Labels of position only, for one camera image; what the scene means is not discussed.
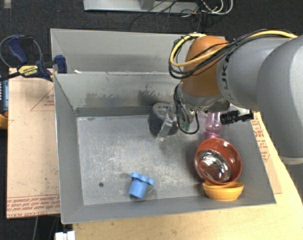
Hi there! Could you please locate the red-brown bowl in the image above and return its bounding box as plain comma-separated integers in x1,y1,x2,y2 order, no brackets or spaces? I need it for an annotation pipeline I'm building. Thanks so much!
194,137,243,187

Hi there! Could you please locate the grey tape roll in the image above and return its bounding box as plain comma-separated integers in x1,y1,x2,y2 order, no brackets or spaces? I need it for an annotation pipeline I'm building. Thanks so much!
147,102,179,138

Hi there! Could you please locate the orange-yellow bowl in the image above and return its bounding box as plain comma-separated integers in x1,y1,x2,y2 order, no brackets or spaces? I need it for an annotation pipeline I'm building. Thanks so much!
201,180,245,202

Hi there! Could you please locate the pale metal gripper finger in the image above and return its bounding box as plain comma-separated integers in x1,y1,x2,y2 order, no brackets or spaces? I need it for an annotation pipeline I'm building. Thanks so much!
165,108,179,125
155,120,178,143

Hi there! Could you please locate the grey metal bin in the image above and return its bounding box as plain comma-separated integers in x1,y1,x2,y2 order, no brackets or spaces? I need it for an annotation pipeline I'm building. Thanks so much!
50,28,277,225

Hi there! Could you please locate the blue plastic cap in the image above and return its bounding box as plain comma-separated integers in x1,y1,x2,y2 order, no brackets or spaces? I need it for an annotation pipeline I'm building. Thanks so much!
128,171,156,200

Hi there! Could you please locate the clear glass bowl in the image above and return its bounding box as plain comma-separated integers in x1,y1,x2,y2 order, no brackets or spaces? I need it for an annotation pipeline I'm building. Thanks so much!
197,149,232,184

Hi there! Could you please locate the pink clear plastic bottle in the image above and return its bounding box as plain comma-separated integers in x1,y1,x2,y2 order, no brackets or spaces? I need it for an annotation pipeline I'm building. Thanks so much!
203,111,223,141

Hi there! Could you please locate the brown cardboard board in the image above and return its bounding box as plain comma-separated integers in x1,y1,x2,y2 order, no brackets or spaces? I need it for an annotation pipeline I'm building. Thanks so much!
6,67,284,220

